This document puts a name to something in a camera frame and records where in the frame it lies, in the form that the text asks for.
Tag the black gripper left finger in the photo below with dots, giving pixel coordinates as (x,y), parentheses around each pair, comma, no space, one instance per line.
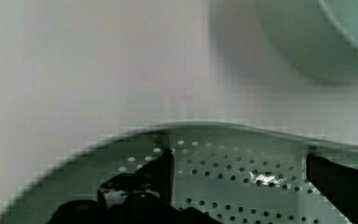
(156,178)

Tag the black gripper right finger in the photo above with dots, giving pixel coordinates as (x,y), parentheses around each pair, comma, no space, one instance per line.
(337,183)

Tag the green plastic strainer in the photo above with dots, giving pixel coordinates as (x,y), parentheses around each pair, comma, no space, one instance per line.
(235,174)

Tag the green bowl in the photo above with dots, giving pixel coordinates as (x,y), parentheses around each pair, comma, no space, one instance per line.
(319,38)

